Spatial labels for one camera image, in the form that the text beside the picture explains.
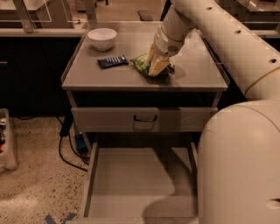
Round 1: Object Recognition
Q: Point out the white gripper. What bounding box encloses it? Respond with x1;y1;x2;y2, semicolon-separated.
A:
145;26;185;77

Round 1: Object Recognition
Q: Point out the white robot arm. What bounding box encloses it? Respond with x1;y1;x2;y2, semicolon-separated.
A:
150;0;280;224

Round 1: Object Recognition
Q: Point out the grey drawer cabinet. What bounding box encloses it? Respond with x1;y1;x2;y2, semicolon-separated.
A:
60;20;230;152

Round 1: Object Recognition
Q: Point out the white ceramic bowl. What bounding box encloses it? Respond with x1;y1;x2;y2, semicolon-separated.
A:
87;28;117;51

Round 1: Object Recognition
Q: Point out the black floor cable left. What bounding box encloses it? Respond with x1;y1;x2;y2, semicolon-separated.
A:
55;115;91;173

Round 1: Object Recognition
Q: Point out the clear plastic bin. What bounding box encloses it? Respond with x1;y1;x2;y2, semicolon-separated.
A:
0;108;18;173

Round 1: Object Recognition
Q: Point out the green jalapeno chip bag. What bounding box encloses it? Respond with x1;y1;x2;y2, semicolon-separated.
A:
130;53;175;77

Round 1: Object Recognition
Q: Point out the open grey lower drawer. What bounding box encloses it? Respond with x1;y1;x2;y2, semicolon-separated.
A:
78;144;198;224

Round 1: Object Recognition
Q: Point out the dark blue candy bar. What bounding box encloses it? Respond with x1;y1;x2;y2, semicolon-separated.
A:
98;55;129;69

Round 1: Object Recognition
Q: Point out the blue power adapter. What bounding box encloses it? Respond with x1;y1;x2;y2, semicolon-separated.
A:
74;134;88;153

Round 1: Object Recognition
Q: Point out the blue floor tape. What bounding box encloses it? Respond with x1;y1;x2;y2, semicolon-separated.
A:
44;213;77;224

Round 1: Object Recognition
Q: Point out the closed upper drawer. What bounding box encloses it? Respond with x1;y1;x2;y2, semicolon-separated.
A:
72;107;218;132

